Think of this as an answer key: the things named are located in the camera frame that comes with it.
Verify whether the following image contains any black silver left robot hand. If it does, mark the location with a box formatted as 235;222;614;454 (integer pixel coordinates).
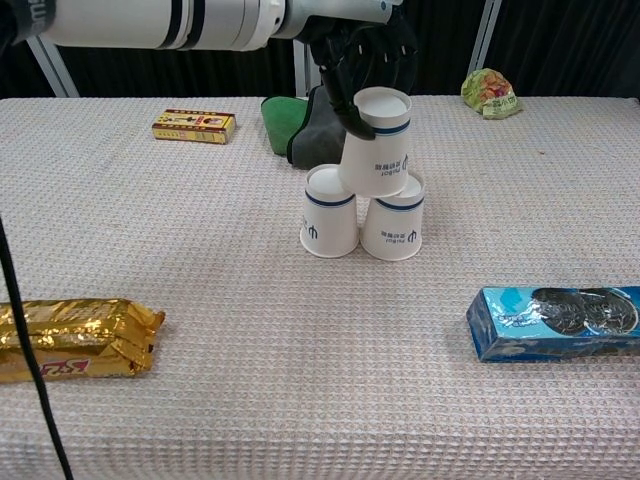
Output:
307;9;420;141

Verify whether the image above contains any white paper cup blue band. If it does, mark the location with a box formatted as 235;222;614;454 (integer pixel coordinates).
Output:
360;172;427;263
338;87;413;198
299;164;359;259

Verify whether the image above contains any green grey folded cloth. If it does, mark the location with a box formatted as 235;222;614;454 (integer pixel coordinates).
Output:
260;85;351;170

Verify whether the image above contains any crumpled green snack bag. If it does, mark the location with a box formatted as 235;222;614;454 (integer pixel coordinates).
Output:
460;68;524;121

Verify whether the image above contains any small yellow red box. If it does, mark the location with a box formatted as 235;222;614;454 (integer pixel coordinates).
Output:
151;108;238;145

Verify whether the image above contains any black curtain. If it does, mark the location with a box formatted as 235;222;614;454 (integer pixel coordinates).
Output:
0;0;640;100

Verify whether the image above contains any blue cookie box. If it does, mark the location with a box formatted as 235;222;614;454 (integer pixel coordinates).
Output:
466;285;640;363

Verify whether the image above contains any beige waffle tablecloth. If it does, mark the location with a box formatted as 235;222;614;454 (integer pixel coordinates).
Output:
0;94;640;480

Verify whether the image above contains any gold foil snack package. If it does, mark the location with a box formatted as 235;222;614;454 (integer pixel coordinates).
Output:
0;297;166;385

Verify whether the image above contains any grey metal frame post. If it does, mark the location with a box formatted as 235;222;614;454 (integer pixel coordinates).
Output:
27;37;80;99
468;0;503;76
292;37;314;97

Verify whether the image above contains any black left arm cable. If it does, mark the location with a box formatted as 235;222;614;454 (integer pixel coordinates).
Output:
0;209;76;480

